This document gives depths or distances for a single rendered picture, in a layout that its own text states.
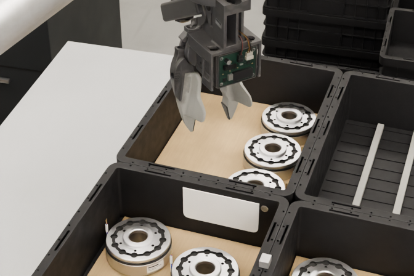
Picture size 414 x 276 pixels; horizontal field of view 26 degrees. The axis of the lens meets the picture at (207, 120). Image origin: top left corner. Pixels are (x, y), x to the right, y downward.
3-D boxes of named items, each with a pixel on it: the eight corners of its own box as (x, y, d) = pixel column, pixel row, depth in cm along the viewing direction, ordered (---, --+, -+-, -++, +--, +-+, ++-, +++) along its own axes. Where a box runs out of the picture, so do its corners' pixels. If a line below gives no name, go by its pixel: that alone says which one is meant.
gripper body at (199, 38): (208, 97, 108) (208, 7, 101) (175, 64, 114) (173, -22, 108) (262, 80, 111) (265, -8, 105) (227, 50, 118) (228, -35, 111)
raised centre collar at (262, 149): (281, 161, 156) (281, 158, 156) (254, 154, 158) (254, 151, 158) (290, 145, 160) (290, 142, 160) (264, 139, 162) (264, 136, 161)
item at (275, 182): (275, 214, 145) (275, 212, 145) (216, 201, 148) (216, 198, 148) (291, 178, 153) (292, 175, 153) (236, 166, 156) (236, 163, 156)
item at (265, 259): (268, 269, 125) (268, 263, 124) (258, 267, 125) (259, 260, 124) (271, 260, 126) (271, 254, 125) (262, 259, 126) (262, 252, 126)
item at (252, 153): (290, 175, 154) (290, 172, 154) (235, 161, 157) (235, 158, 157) (308, 143, 162) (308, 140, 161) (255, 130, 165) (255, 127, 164)
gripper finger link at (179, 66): (169, 101, 114) (182, 39, 110) (164, 96, 115) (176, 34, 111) (201, 99, 116) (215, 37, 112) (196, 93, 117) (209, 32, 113)
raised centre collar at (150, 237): (130, 225, 143) (130, 222, 142) (159, 232, 141) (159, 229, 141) (117, 244, 139) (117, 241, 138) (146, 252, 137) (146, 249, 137)
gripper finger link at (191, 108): (188, 151, 114) (202, 87, 109) (167, 127, 118) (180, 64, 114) (209, 148, 115) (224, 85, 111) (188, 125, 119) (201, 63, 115)
